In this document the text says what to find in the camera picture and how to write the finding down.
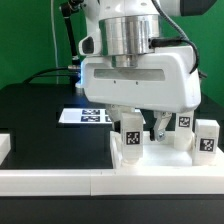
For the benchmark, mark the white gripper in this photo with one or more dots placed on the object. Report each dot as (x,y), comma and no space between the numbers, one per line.
(163,81)

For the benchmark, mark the white square table top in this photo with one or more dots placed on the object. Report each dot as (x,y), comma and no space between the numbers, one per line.
(156,154)

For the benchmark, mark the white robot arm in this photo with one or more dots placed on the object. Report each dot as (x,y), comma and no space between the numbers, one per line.
(136,56)

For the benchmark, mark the white sheet with tag markers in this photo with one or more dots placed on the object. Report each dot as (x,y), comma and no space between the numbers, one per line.
(84,116)

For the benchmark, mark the white front fence wall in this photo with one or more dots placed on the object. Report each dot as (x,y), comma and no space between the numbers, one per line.
(195,180)

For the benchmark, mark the white fence wall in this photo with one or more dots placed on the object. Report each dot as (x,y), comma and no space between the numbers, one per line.
(5,146)
(195,180)

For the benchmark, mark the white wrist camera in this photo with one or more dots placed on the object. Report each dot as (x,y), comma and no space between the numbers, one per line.
(91,44)

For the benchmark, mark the white left fence wall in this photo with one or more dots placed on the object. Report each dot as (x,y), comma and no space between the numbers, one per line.
(5,146)

